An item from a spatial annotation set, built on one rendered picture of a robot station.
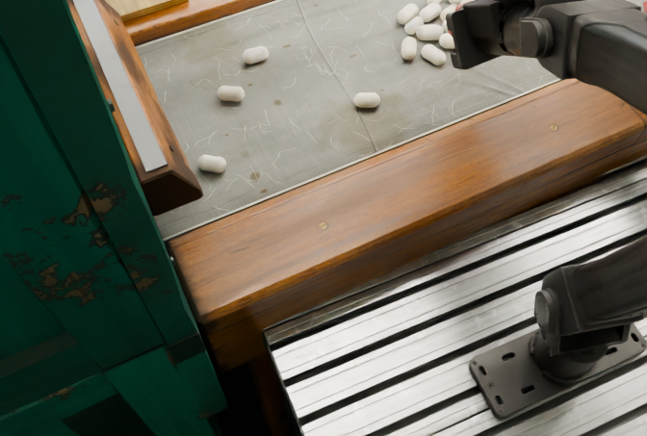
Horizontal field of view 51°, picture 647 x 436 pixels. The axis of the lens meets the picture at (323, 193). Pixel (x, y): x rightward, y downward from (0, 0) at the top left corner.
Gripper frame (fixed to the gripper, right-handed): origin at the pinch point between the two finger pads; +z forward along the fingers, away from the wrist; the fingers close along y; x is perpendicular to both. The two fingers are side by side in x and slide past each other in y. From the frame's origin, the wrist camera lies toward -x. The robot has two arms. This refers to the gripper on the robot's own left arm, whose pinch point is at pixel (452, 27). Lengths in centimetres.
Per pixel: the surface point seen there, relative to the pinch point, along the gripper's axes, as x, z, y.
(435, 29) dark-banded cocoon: 0.9, 7.3, -1.5
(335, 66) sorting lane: 1.5, 9.8, 12.9
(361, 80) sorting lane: 3.8, 7.0, 10.8
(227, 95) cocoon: 0.1, 9.1, 28.1
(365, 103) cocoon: 5.8, 2.7, 12.8
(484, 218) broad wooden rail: 21.8, -8.2, 5.8
